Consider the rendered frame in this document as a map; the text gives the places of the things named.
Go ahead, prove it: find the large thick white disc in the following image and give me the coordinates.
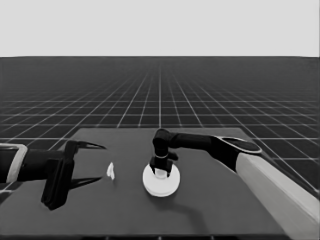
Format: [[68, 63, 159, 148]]
[[142, 162, 181, 198]]

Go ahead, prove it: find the small white T-shaped piece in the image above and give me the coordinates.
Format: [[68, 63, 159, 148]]
[[106, 161, 116, 182]]

